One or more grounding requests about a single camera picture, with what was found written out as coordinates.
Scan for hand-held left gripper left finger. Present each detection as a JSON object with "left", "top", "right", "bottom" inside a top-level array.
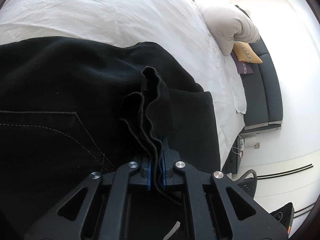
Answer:
[{"left": 24, "top": 154, "right": 152, "bottom": 240}]

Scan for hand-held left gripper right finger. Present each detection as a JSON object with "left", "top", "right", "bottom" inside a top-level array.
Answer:
[{"left": 162, "top": 137, "right": 288, "bottom": 240}]

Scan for black denim pants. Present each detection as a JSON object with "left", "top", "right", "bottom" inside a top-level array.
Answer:
[{"left": 0, "top": 36, "right": 222, "bottom": 240}]

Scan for dark nightstand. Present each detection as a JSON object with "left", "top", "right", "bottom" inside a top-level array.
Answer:
[{"left": 224, "top": 134, "right": 245, "bottom": 175}]

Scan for black mesh office chair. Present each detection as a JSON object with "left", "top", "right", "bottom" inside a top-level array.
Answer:
[{"left": 231, "top": 169, "right": 258, "bottom": 198}]

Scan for white pillowcase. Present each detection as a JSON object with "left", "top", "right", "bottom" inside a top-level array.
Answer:
[{"left": 225, "top": 55, "right": 247, "bottom": 115}]

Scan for purple pillow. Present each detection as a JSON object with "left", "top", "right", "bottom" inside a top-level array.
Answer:
[{"left": 231, "top": 52, "right": 255, "bottom": 75}]

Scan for grey padded headboard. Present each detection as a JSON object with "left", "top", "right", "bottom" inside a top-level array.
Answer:
[{"left": 234, "top": 4, "right": 284, "bottom": 131}]

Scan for yellow patterned pillow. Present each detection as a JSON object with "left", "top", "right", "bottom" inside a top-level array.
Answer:
[{"left": 232, "top": 41, "right": 263, "bottom": 64}]

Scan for bed with white sheet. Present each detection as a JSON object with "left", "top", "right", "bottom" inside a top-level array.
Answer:
[{"left": 0, "top": 0, "right": 247, "bottom": 177}]

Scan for rolled beige duvet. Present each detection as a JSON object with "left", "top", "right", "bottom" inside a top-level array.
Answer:
[{"left": 185, "top": 0, "right": 260, "bottom": 57}]

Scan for white charger with cables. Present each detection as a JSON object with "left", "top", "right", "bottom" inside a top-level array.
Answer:
[{"left": 232, "top": 135, "right": 248, "bottom": 157}]

